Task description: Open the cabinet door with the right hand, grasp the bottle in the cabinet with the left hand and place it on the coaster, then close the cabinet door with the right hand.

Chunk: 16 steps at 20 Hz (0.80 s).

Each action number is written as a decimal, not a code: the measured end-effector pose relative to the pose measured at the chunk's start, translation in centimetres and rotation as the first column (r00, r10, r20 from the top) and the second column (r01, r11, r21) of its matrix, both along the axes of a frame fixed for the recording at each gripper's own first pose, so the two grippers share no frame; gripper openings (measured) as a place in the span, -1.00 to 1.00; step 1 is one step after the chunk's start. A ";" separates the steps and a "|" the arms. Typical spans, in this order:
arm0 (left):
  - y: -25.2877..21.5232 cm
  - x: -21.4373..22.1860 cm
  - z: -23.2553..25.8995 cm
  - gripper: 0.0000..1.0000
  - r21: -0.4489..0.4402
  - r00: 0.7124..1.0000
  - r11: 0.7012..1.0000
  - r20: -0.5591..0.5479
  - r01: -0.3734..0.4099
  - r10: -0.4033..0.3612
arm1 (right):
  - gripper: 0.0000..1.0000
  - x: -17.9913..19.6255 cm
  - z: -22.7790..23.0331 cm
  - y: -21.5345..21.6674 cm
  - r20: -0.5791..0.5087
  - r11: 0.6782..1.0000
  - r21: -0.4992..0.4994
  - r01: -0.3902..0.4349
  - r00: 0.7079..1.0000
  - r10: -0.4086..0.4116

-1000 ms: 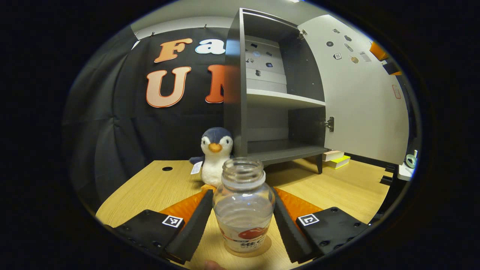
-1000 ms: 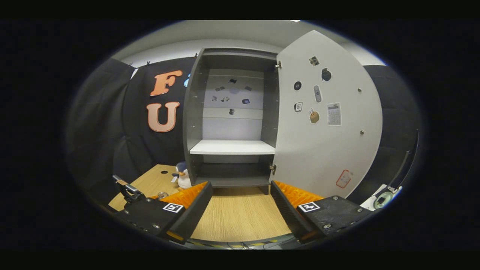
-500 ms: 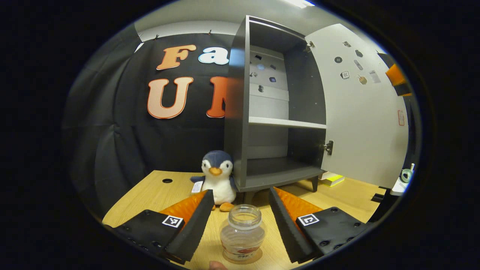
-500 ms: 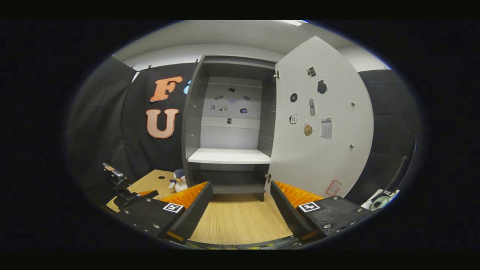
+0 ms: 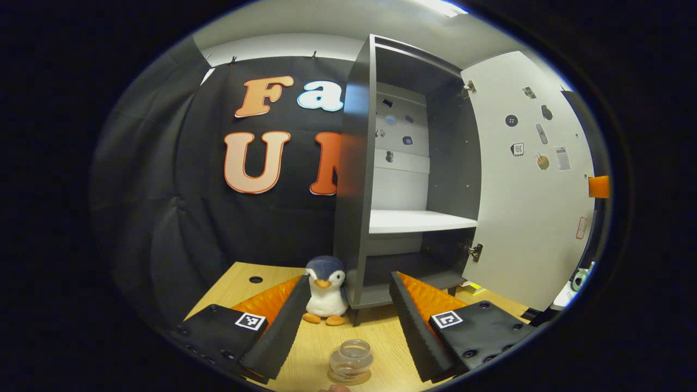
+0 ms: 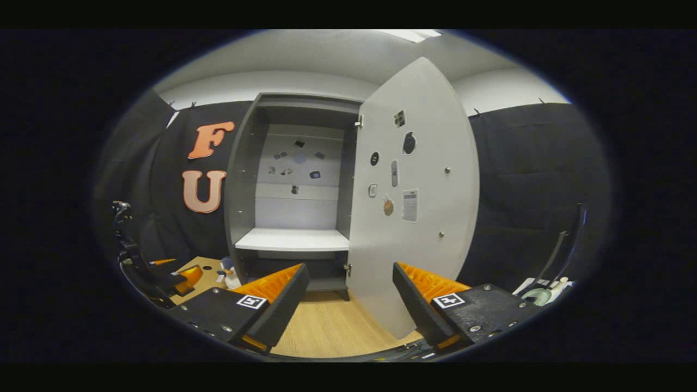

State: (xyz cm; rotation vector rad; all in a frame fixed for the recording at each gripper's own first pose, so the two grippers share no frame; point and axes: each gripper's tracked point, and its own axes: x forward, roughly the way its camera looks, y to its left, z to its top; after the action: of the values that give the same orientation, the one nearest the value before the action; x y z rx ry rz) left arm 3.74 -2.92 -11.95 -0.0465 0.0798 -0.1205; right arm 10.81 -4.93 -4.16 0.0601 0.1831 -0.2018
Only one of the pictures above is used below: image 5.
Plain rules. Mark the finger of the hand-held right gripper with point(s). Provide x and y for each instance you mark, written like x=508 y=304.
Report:
x=599 y=187

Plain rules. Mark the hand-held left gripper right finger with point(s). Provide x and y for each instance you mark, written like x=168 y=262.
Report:
x=414 y=332

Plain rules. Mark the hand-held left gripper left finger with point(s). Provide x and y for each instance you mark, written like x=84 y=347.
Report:
x=286 y=326

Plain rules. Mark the brown round coaster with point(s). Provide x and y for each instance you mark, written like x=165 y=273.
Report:
x=364 y=378

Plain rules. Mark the clear plastic bottle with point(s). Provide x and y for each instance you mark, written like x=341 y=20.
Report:
x=351 y=362

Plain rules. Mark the grey cabinet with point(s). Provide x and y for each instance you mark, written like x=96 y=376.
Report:
x=351 y=218

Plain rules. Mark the metal cabinet hinge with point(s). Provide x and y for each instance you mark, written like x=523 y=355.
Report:
x=469 y=87
x=475 y=252

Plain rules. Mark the penguin plush toy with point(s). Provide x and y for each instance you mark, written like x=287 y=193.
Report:
x=326 y=299

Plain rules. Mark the round green tape roll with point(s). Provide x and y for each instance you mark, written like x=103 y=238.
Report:
x=580 y=279

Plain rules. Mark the black backdrop cloth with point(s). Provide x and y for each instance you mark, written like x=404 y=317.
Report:
x=163 y=218

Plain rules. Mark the ceiling light panel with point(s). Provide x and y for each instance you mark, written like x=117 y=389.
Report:
x=444 y=7

